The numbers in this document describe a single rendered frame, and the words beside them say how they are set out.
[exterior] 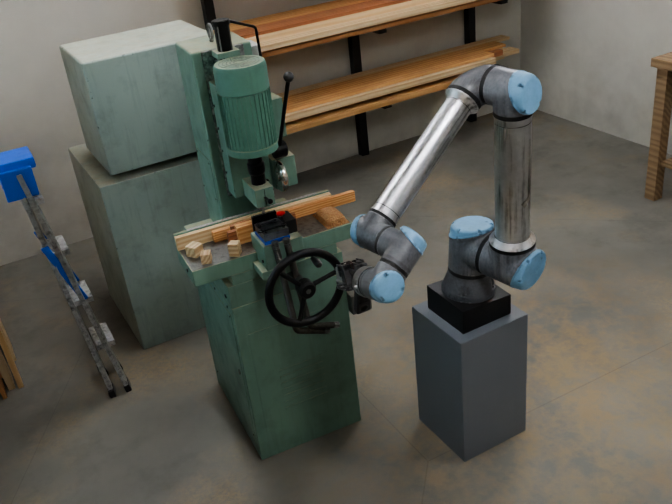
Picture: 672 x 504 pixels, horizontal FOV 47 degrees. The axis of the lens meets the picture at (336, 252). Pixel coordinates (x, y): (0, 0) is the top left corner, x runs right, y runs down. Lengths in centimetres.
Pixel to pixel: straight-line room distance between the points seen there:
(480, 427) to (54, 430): 181
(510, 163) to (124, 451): 195
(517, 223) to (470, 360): 56
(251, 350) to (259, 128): 81
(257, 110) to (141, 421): 154
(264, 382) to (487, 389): 82
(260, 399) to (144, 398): 80
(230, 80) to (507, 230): 100
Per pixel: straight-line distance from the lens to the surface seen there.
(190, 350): 383
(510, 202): 245
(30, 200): 321
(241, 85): 254
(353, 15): 497
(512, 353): 290
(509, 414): 307
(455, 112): 233
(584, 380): 346
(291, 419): 308
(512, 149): 236
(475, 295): 273
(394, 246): 212
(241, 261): 265
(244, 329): 278
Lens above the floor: 214
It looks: 29 degrees down
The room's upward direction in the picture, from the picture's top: 7 degrees counter-clockwise
